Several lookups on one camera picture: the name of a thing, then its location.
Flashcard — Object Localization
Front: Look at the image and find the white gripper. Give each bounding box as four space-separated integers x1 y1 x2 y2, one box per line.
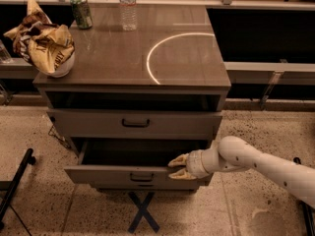
168 149 209 180

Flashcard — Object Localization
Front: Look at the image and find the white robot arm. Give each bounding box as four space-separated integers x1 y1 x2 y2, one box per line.
168 136 315 207

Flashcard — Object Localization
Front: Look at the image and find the grey three-drawer cabinet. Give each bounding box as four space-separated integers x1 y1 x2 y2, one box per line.
32 3 232 193

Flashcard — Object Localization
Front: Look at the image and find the grey top drawer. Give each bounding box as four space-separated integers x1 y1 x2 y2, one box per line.
47 109 222 140

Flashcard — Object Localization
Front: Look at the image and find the blue tape X mark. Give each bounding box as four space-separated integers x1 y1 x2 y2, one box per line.
128 192 159 233

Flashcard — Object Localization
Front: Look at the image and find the black right base leg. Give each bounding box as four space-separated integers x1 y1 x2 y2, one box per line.
298 201 315 236

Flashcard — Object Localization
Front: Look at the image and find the black base leg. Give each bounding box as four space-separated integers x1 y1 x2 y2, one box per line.
298 201 315 236
0 148 36 228

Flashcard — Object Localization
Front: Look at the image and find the white bowl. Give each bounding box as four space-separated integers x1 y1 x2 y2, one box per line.
35 51 75 78

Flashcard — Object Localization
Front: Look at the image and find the black left base leg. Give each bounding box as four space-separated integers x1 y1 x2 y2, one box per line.
0 148 36 228

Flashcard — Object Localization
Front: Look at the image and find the yellow brown chip bag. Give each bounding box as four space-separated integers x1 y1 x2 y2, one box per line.
4 0 75 69

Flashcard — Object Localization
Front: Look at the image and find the clear plastic water bottle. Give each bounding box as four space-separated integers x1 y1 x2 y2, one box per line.
119 0 137 31

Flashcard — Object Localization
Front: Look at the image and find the green soda can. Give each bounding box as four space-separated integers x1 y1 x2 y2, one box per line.
70 0 93 30

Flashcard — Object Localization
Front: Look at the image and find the clear glass on shelf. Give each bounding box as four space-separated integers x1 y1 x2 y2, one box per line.
0 39 13 63

